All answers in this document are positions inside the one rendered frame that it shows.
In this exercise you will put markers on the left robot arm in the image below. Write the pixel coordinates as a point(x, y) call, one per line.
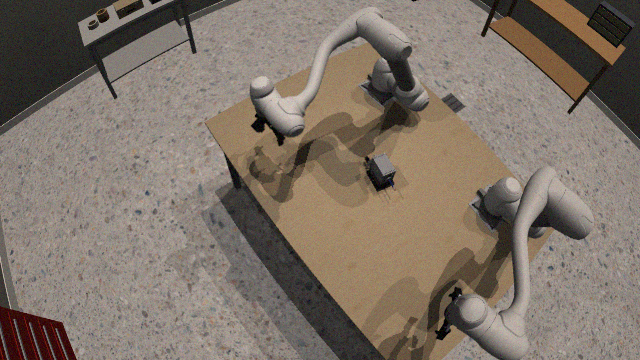
point(502, 335)

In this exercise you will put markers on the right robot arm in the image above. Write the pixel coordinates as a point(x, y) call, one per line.
point(286, 114)

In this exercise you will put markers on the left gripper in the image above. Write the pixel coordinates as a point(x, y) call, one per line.
point(445, 330)

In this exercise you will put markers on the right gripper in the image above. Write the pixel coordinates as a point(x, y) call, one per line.
point(279, 136)

